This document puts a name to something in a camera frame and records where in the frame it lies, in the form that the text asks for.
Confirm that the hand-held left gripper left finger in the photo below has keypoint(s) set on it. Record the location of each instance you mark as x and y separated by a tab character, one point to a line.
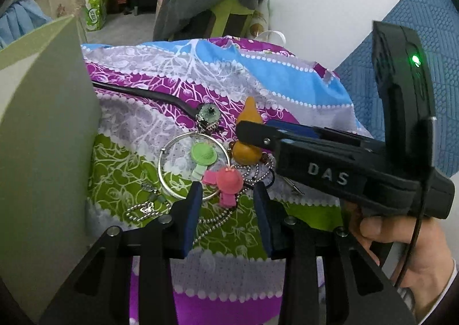
190	215

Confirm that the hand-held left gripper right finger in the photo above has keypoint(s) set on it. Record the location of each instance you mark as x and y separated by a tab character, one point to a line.
264	219

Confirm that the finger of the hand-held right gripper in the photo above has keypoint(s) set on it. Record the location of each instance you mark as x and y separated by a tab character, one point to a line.
254	133
290	128

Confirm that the orange gourd ornament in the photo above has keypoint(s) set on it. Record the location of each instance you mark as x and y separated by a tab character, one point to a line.
248	111

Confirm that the pink doll charm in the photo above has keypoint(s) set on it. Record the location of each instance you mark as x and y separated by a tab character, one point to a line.
229	181

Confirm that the green hat charm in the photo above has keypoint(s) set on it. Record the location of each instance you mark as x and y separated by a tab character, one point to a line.
203	153

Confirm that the silver bangle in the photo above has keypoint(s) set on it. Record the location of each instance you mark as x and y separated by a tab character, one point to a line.
160	167

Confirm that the black hair stick green pendant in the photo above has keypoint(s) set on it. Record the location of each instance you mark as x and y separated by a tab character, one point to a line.
143	92

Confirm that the green cardboard box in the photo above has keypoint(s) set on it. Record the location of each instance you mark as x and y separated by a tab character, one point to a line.
43	149

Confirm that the person's right forearm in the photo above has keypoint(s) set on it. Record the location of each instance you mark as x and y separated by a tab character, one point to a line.
437	300

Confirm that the person's right hand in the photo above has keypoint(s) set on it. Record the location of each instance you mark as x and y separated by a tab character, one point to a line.
423	249

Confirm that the silver metal pin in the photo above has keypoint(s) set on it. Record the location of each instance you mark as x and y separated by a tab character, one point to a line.
294	187

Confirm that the blue quilted cushion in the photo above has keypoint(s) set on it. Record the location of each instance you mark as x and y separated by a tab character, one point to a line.
358	95

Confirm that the printed blanket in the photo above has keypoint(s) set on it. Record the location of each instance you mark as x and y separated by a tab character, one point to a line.
215	59

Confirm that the white ribbon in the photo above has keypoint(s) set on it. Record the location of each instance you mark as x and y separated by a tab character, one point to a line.
274	35

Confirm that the green stool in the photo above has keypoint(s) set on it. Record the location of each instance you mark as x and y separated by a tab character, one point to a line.
229	9

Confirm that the green printed bag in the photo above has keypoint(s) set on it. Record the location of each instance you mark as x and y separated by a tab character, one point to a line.
95	6

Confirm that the light blue cloth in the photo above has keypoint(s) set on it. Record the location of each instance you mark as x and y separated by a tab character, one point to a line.
21	23

